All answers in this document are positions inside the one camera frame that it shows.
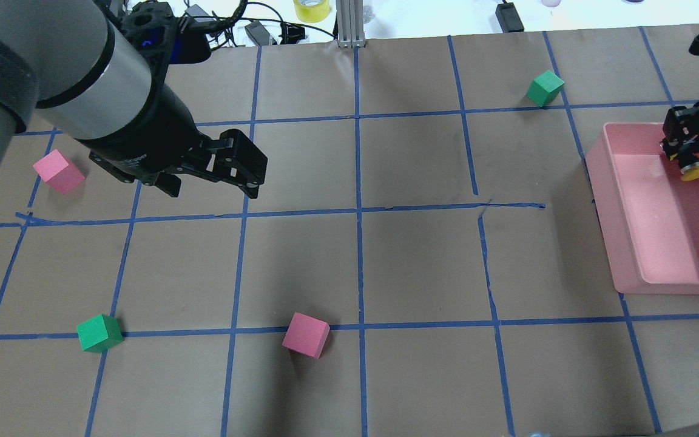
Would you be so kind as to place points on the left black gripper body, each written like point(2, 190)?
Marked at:
point(150, 135)

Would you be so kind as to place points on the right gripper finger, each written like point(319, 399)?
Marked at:
point(676, 130)
point(691, 146)

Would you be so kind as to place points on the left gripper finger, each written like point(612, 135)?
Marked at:
point(246, 178)
point(232, 145)

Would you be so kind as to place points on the yellow push button switch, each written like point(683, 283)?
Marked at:
point(688, 173)

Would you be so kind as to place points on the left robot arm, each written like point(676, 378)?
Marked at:
point(100, 77)

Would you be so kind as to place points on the pink plastic bin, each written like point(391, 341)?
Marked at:
point(648, 216)

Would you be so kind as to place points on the pink cube far left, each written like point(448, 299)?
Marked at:
point(61, 174)

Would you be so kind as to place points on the pink cube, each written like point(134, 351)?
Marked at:
point(61, 174)
point(306, 335)

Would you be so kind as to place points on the black power adapter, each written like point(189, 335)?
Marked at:
point(259, 35)

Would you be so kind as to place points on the green cube far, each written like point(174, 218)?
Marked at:
point(544, 88)

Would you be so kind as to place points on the green cube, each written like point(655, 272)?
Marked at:
point(544, 88)
point(99, 333)

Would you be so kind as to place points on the pink cube centre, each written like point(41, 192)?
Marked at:
point(306, 335)

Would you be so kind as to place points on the yellow tape roll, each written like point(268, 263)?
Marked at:
point(312, 11)

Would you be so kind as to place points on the green cube near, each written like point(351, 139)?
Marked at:
point(99, 333)

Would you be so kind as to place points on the black power brick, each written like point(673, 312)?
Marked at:
point(508, 18)

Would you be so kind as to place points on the aluminium frame post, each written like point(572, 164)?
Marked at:
point(350, 24)

